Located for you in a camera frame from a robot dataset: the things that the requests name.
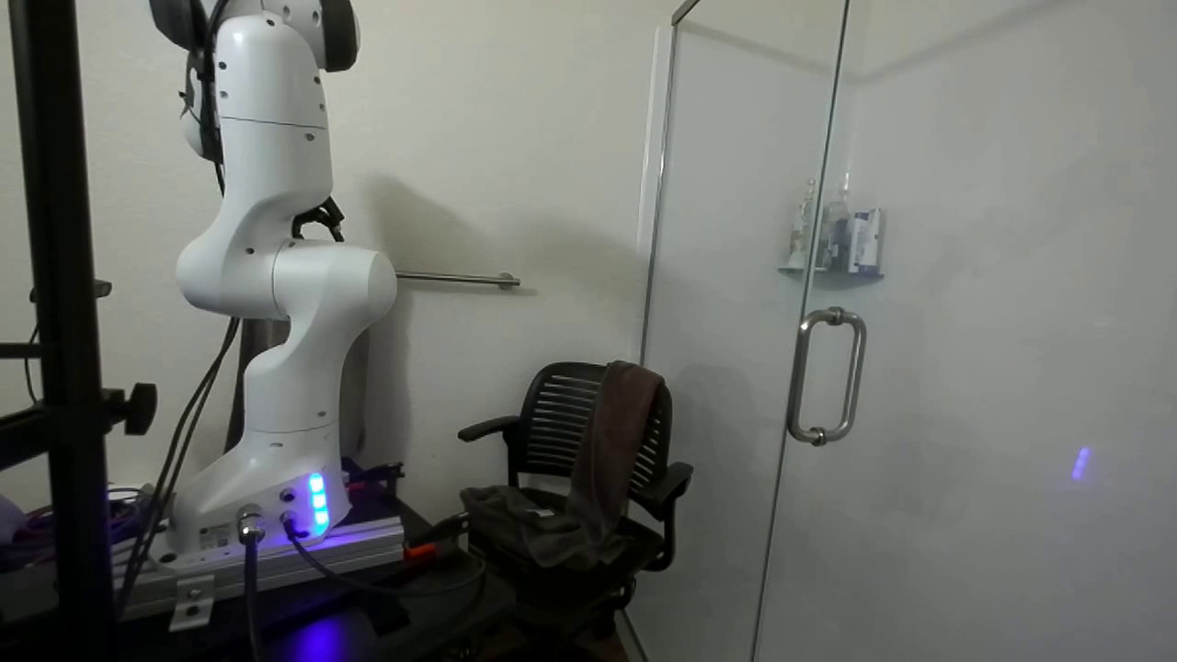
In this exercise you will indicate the brown towel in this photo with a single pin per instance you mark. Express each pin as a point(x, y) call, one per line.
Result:
point(616, 435)

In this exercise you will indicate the metal towel rail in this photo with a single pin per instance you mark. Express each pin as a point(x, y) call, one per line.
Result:
point(500, 280)

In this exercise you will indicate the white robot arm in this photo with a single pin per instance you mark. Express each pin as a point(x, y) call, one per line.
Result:
point(253, 107)

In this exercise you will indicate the black camera stand pole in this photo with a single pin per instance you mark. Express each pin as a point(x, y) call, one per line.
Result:
point(76, 413)

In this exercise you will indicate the orange handled clamp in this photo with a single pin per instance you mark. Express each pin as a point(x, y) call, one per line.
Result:
point(434, 542)

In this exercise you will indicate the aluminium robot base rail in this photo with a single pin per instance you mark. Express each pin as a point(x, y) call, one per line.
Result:
point(187, 586)

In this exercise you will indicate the chrome door handle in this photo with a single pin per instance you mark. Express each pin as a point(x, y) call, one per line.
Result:
point(820, 399)

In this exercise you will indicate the glass shower door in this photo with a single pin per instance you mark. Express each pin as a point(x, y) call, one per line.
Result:
point(1009, 486)

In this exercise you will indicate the shower shelf with bottles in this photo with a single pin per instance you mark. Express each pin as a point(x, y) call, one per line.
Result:
point(831, 235)

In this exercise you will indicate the dark grey towel on seat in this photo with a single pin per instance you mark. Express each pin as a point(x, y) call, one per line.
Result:
point(550, 538)

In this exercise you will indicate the black mesh office chair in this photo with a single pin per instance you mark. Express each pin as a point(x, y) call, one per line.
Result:
point(543, 454)

